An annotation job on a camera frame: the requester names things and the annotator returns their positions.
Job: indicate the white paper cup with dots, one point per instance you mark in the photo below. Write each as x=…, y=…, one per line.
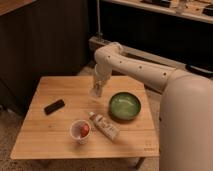
x=75, y=131

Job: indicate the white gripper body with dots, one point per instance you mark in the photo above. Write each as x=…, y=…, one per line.
x=101, y=73

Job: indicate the red fruit in cup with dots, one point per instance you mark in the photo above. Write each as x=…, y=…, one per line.
x=84, y=130

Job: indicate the metal shelf unit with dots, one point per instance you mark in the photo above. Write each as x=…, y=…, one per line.
x=178, y=39

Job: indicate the black rectangular bar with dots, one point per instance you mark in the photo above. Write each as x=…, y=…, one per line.
x=54, y=107

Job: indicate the wooden table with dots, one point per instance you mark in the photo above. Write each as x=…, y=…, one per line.
x=47, y=136

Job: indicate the green ceramic bowl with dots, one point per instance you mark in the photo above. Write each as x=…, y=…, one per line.
x=124, y=106

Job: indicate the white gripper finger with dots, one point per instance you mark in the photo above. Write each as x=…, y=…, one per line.
x=100, y=84
x=94, y=89

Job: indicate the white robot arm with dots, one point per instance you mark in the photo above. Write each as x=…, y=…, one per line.
x=186, y=107

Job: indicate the white tube bottle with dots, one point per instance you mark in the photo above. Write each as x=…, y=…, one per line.
x=105, y=126

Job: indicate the dark wooden cabinet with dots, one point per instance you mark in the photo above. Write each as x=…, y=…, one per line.
x=44, y=38

